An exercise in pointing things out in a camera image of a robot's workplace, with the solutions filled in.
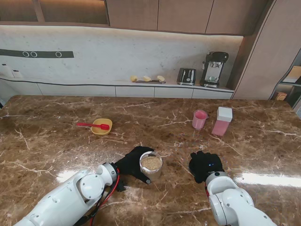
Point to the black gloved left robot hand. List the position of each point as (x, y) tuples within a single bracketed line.
[(128, 164)]

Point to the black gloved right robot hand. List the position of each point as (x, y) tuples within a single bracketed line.
[(207, 164)]

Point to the clear grain jar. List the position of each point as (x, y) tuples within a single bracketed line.
[(151, 164)]

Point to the red plastic spoon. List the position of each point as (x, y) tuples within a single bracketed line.
[(103, 126)]

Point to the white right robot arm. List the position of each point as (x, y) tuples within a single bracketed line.
[(235, 204)]

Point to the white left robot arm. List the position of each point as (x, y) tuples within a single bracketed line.
[(65, 200)]

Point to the pink container with white lid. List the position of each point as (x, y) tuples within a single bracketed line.
[(222, 122)]

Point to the yellow plastic bowl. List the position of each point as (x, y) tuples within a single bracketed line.
[(101, 130)]

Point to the pink measuring cup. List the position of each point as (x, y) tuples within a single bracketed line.
[(199, 120)]

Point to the white counter with drawers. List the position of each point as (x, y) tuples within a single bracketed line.
[(134, 91)]

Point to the dark cutting board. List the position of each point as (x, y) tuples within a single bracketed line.
[(145, 82)]

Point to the yellow lemon piece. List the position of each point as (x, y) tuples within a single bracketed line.
[(133, 78), (147, 78), (160, 78)]

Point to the black and silver toaster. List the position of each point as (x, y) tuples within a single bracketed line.
[(187, 76)]

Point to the black espresso machine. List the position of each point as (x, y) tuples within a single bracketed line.
[(214, 68)]

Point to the small wooden box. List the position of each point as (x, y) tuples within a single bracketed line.
[(281, 96)]

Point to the dark open shelf unit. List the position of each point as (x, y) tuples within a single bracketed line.
[(295, 91)]

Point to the tall brown cabinet panel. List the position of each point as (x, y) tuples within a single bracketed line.
[(258, 58)]

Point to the tan book on shelf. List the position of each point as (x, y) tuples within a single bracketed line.
[(295, 74)]

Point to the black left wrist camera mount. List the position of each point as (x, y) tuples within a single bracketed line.
[(121, 186)]

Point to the black wall power strip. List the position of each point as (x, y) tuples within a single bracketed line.
[(47, 54)]

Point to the white wall device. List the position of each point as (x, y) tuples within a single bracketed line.
[(3, 69), (17, 73)]

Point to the brown wall cabinets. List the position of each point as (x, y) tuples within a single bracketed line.
[(178, 16)]

